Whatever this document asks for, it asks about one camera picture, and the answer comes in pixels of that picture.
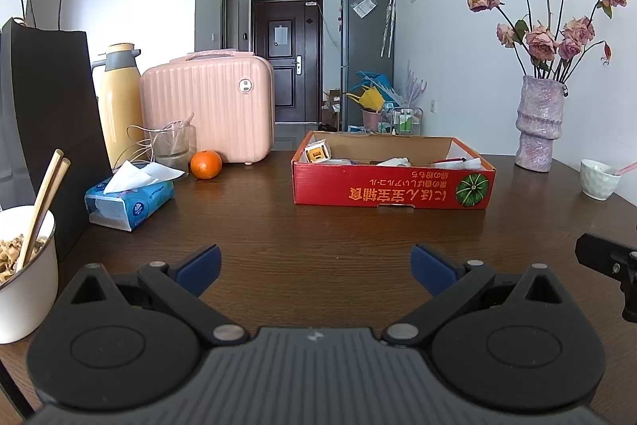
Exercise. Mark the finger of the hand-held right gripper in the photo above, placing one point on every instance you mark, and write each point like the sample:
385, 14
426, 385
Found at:
631, 300
604, 254

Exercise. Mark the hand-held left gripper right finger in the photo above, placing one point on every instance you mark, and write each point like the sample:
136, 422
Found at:
433, 270

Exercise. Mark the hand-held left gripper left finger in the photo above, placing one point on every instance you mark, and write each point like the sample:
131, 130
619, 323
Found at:
201, 268

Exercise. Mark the red cardboard box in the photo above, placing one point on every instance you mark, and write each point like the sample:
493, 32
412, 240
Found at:
388, 193

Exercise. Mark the white plastic bottle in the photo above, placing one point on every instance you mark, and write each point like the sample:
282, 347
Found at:
393, 162

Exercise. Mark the yellow white toy cube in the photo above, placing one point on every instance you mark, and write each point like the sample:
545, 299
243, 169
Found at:
317, 153

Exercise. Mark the white ribbed cup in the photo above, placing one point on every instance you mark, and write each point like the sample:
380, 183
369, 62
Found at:
597, 181

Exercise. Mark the pink spoon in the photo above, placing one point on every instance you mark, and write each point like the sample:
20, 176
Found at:
627, 168

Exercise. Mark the blue tissue pack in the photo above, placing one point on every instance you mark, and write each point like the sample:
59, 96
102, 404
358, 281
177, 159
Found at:
134, 203

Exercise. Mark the orange fruit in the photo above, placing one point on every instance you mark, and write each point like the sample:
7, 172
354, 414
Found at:
206, 164

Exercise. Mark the clear glass cup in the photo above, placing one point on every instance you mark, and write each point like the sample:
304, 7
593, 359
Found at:
169, 151

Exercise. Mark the purple ceramic vase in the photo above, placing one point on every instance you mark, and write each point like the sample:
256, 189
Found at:
540, 121

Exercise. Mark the metal storage trolley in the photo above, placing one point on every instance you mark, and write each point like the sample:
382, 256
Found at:
407, 121

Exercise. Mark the pink suitcase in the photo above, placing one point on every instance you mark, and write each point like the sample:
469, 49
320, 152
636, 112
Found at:
209, 106

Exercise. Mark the pink bucket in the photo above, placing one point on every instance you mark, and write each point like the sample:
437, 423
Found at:
372, 120

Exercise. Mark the wooden chopstick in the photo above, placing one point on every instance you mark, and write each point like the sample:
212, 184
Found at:
40, 206
55, 188

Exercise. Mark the white enamel bowl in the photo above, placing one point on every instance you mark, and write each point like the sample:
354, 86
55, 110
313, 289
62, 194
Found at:
25, 300

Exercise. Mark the yellow thermos jug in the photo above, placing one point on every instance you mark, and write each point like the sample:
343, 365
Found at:
122, 106

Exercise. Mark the brown food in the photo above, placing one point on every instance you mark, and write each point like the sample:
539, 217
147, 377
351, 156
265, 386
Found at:
9, 255

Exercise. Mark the dark brown entrance door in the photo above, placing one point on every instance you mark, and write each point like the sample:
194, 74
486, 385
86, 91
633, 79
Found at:
286, 81

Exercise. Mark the dried pink rose bouquet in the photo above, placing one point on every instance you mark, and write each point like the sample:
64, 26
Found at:
542, 41

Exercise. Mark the black paper bag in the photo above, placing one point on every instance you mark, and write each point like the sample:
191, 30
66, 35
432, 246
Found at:
45, 106

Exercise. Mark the grey refrigerator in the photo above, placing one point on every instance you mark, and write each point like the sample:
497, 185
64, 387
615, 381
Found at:
363, 46

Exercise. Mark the white paper notice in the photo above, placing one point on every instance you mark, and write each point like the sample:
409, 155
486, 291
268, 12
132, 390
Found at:
280, 34

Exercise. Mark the white umbrella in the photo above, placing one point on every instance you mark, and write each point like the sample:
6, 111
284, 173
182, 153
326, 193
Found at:
388, 26

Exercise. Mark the grey interior door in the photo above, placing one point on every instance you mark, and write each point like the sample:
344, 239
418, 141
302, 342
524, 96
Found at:
230, 16

